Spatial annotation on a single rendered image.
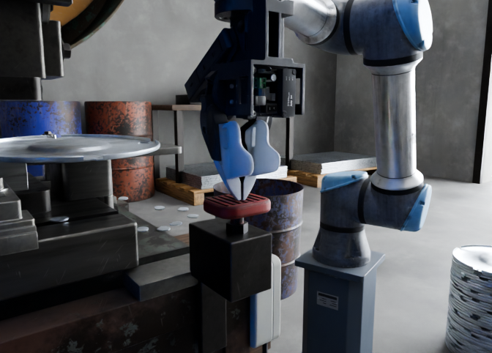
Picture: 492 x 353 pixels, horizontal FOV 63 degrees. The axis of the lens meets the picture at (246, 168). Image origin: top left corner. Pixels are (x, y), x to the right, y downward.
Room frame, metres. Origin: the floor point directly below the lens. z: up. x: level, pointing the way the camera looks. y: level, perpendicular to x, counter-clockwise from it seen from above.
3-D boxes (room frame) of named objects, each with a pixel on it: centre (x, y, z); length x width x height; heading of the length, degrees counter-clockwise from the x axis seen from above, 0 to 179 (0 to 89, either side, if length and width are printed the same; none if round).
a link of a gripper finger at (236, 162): (0.43, 0.01, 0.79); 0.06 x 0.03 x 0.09; 37
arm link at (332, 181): (1.02, -0.26, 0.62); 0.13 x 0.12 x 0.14; 55
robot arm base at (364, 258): (1.03, -0.25, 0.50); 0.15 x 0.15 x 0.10
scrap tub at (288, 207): (1.82, -0.06, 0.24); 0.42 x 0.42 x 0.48
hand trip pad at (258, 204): (0.46, 0.01, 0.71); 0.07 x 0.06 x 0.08; 127
